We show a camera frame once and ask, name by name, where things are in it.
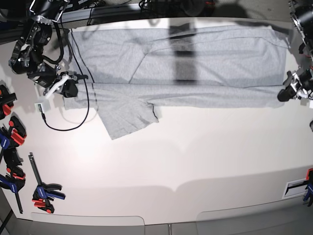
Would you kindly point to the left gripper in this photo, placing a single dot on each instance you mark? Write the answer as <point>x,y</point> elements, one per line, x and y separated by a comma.
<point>298,86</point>

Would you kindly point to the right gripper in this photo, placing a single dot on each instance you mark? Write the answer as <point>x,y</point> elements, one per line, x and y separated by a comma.
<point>63,83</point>

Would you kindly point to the grey T-shirt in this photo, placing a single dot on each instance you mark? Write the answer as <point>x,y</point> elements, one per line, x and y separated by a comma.
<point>135,70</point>

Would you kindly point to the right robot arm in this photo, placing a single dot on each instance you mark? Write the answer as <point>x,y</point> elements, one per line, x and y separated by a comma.
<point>28,54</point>

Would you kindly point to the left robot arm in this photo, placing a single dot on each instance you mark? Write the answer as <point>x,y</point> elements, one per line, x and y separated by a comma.
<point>302,19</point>

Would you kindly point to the red black clamp upper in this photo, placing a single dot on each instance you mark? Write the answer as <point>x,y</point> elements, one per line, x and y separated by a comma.
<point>6,101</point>

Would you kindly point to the red black clamp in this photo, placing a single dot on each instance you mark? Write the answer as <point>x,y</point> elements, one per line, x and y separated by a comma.
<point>6,101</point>
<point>17,131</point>

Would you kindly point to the red black clamp middle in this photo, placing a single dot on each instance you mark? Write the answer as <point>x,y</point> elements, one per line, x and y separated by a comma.
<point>17,131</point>

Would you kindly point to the blue clamp at left edge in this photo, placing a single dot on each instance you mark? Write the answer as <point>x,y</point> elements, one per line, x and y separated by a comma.
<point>5,143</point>

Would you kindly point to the blue clamp at edge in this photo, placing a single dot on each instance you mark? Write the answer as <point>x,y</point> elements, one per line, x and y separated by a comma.
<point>5,143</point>
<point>309,195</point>

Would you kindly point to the blue clamp at right edge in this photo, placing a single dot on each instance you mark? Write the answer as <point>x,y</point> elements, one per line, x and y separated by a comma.
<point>309,195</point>

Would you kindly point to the blue clamp lower left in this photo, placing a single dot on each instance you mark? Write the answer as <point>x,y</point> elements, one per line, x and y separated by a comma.
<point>14,180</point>

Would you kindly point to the blue black bar clamp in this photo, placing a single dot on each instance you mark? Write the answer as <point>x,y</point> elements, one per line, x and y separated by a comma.
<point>44,193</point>

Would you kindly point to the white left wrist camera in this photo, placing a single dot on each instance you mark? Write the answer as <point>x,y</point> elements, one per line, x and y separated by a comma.
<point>307,103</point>

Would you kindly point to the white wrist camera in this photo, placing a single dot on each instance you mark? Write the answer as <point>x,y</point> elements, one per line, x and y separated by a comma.
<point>42,105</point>
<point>307,103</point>

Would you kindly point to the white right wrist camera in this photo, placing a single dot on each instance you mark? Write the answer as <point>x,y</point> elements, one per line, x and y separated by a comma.
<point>42,105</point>

